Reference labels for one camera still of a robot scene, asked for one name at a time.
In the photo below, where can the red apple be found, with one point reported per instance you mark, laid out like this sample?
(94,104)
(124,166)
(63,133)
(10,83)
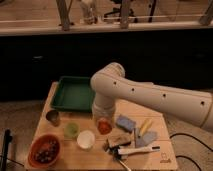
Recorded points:
(104,126)

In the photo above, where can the metal cup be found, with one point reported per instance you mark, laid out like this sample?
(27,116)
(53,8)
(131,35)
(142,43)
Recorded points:
(53,117)

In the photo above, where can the green plastic cup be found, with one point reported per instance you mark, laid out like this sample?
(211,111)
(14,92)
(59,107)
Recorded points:
(71,130)

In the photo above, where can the white paper cup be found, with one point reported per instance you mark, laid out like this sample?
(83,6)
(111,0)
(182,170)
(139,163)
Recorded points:
(86,139)

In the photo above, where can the green plastic tray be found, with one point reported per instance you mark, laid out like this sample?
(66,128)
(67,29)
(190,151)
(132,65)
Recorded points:
(73,94)

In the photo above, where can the orange bowl with food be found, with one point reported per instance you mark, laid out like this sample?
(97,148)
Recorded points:
(44,151)

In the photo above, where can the brown wooden block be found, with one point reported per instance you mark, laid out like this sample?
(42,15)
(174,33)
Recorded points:
(121,139)

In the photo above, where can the black stand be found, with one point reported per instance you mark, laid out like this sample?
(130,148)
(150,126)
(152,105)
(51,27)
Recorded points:
(6,141)

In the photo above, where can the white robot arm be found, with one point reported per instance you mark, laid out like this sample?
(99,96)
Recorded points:
(110,84)

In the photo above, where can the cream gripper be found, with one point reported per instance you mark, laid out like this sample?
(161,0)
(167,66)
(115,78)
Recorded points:
(102,117)

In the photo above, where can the blue sponge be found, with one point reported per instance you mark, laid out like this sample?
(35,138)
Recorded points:
(126,123)

